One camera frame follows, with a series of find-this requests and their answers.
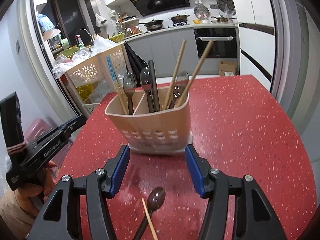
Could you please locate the translucent brown spoon right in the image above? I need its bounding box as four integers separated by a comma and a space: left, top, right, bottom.
168, 70, 189, 109

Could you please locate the wooden chopstick of pair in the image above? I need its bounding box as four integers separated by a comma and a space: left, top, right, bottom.
175, 40, 214, 108
163, 39, 187, 110

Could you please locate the beige perforated storage cart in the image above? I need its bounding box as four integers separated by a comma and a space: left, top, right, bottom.
65, 42, 131, 118

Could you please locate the wooden chopstick left of pair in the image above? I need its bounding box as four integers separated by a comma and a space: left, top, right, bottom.
163, 39, 187, 110

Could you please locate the brown pot right burner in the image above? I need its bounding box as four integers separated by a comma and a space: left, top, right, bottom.
169, 14, 189, 23

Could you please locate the beige plastic utensil holder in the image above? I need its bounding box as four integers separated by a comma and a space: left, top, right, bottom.
105, 89, 193, 154

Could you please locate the blue patterned chopstick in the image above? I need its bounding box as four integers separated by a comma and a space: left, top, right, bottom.
106, 55, 128, 115

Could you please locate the cardboard box on floor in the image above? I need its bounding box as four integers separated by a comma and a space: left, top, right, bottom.
219, 61, 238, 76

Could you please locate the dark straight utensil handle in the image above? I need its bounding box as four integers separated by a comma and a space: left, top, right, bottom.
148, 60, 161, 112

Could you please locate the person's left hand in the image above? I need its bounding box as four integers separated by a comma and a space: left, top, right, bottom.
15, 161, 56, 217

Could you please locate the black wok left burner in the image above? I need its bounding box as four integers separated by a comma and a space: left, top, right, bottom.
139, 20, 163, 31

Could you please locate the translucent brown spoon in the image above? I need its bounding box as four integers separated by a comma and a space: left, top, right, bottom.
140, 67, 155, 113
168, 70, 189, 109
123, 72, 136, 115

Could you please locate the yellow wooden chopstick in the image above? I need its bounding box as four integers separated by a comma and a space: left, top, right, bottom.
142, 198, 158, 240

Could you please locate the white refrigerator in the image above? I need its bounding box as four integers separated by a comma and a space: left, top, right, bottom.
233, 0, 276, 90

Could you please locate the black hanging bag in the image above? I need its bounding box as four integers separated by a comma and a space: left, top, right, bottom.
124, 42, 148, 83

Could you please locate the translucent brown spoon middle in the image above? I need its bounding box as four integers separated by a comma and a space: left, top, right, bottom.
140, 67, 155, 113

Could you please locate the pink plastic stool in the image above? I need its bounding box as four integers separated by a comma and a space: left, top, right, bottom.
23, 118, 74, 170

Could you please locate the translucent brown spoon left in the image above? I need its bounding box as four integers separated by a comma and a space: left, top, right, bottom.
123, 72, 136, 115

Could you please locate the wooden chopstick right of pair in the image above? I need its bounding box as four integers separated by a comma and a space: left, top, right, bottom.
175, 40, 214, 108

